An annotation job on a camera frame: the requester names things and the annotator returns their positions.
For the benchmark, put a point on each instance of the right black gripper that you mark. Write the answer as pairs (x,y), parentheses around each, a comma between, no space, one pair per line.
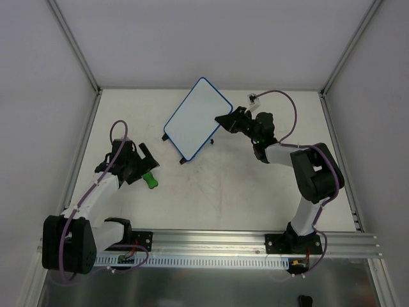
(238,118)

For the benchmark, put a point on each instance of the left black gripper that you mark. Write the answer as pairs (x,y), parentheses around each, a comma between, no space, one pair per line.
(138,167)

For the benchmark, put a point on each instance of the green bone-shaped eraser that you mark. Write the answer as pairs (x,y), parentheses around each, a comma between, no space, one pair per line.
(150,180)

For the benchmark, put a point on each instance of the blue-framed whiteboard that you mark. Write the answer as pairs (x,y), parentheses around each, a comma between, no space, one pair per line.
(193,123)

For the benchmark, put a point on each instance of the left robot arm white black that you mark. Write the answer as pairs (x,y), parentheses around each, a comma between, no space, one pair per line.
(70,242)

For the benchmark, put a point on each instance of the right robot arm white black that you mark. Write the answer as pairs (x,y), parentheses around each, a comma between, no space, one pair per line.
(317,175)

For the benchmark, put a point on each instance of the left circuit board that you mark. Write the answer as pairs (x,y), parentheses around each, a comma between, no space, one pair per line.
(126,259)

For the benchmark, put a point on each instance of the circuit board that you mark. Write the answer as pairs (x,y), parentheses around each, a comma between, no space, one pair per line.
(300,263)
(126,259)

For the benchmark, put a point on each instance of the right circuit board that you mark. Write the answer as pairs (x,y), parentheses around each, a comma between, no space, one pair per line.
(300,263)

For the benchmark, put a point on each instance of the small black object bottom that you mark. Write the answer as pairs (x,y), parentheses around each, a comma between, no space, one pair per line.
(305,301)

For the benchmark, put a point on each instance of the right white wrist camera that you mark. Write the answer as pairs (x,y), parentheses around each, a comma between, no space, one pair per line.
(254,102)

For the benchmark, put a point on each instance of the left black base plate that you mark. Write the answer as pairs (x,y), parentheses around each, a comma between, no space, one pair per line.
(140,238)

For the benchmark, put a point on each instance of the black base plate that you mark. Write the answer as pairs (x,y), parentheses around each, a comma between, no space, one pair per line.
(140,238)
(297,245)

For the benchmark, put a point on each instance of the aluminium front rail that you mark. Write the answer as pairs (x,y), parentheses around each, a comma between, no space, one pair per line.
(224,243)

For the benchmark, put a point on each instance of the white slotted cable duct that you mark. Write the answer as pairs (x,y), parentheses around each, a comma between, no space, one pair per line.
(201,262)

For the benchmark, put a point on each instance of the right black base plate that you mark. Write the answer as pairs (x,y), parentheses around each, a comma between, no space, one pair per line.
(297,245)

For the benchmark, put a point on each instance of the left aluminium frame post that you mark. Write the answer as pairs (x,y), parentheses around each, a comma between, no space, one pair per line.
(73,44)

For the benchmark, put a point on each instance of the aluminium frame post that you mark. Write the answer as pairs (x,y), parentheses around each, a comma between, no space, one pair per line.
(73,44)
(351,45)

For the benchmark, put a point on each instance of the right aluminium frame post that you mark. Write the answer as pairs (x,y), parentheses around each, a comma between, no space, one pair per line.
(351,45)

